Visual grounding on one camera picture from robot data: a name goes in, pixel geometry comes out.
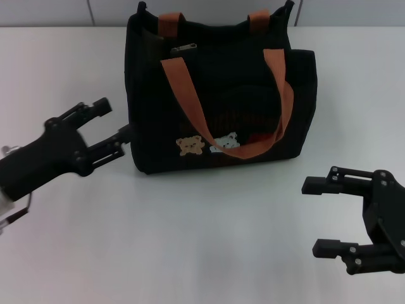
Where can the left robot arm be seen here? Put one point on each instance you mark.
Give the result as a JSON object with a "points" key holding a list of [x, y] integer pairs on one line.
{"points": [[4, 202]]}

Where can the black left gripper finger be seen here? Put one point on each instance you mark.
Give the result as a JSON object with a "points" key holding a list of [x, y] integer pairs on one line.
{"points": [[107, 149], [91, 109]]}

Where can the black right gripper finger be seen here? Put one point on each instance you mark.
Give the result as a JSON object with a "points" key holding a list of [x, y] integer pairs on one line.
{"points": [[332, 185], [354, 256]]}

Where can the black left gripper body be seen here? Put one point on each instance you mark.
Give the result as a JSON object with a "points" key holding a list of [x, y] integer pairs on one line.
{"points": [[47, 155]]}

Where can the metal zipper pull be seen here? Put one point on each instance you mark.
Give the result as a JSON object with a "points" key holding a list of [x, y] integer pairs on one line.
{"points": [[183, 50]]}

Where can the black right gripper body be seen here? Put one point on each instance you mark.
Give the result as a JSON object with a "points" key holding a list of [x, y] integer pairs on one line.
{"points": [[386, 215]]}

